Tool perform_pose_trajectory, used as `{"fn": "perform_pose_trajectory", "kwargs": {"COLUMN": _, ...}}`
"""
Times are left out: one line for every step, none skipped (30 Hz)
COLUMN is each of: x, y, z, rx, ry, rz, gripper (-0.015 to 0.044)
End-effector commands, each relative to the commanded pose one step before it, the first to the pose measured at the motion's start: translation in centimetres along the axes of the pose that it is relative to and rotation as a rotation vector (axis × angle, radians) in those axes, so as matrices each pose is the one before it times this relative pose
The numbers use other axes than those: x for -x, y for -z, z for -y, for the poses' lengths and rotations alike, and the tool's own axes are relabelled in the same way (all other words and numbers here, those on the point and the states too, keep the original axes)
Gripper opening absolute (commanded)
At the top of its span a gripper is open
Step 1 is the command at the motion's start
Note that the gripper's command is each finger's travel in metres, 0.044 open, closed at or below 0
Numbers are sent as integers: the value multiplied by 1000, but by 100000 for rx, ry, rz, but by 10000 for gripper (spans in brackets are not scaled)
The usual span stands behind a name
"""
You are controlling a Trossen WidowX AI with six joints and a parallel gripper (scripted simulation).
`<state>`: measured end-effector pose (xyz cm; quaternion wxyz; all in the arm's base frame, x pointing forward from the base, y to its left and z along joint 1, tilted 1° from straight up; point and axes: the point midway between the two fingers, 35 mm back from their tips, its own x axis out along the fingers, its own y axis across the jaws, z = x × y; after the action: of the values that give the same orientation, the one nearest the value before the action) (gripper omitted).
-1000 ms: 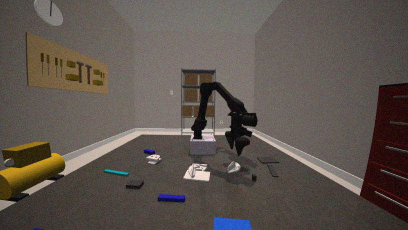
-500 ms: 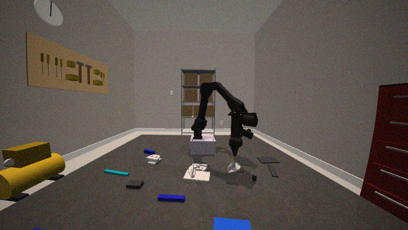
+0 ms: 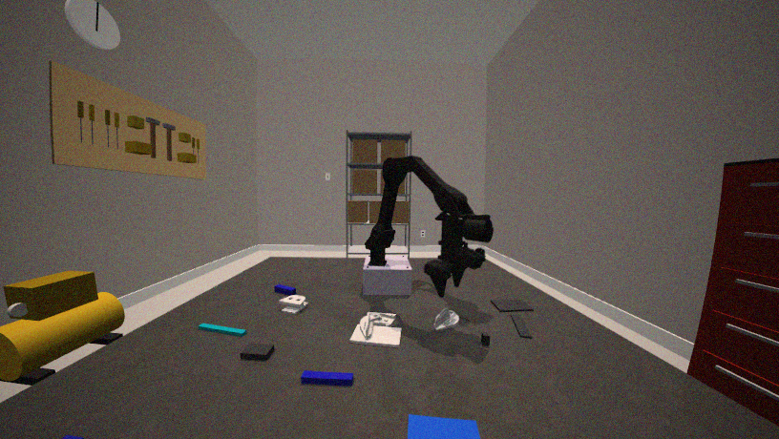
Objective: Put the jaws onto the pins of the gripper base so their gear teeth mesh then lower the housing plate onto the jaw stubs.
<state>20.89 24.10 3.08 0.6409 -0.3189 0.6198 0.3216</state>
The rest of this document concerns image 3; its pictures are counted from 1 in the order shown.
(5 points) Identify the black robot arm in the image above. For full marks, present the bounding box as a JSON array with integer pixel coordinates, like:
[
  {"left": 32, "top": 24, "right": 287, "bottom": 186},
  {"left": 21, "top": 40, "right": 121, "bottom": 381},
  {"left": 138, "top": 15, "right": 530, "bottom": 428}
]
[{"left": 365, "top": 156, "right": 494, "bottom": 269}]

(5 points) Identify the cyan flat bar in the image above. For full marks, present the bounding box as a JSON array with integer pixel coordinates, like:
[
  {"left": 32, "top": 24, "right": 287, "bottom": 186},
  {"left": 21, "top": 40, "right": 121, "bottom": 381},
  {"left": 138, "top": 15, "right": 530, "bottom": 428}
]
[{"left": 199, "top": 324, "right": 246, "bottom": 337}]

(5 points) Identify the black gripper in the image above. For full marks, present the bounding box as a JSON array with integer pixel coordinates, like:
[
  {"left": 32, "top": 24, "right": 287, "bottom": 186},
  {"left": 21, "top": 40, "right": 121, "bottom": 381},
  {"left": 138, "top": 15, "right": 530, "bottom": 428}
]
[{"left": 425, "top": 238, "right": 468, "bottom": 297}]

